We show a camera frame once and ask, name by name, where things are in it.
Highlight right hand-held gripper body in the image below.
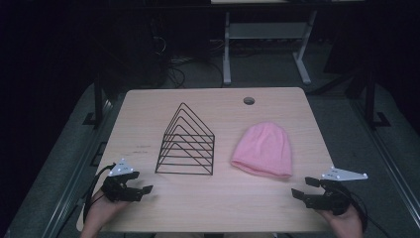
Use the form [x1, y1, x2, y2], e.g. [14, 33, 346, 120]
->
[305, 167, 368, 216]

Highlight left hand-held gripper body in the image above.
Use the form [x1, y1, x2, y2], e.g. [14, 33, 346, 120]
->
[100, 158, 144, 203]

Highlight pink knitted beanie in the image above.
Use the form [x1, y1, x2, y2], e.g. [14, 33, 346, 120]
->
[230, 121, 294, 179]

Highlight black wire file rack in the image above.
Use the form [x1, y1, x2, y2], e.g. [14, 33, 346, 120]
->
[155, 102, 216, 177]

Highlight person's left hand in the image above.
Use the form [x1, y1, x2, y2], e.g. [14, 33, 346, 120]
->
[79, 188, 131, 238]

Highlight person's right hand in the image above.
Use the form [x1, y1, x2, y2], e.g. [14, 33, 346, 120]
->
[317, 205, 365, 238]

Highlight black metal stand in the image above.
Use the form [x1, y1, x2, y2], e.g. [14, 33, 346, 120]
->
[364, 69, 392, 131]
[81, 72, 104, 129]

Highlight white metal desk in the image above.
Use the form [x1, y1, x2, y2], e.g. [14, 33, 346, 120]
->
[210, 0, 366, 86]

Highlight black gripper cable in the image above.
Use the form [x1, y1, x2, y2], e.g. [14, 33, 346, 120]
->
[341, 184, 394, 238]
[82, 163, 117, 223]

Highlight aluminium floor rail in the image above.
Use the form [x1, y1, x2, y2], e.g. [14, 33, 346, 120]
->
[350, 98, 420, 229]
[41, 98, 115, 238]

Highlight black floor cables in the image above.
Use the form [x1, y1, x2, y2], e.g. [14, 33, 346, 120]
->
[150, 16, 226, 89]

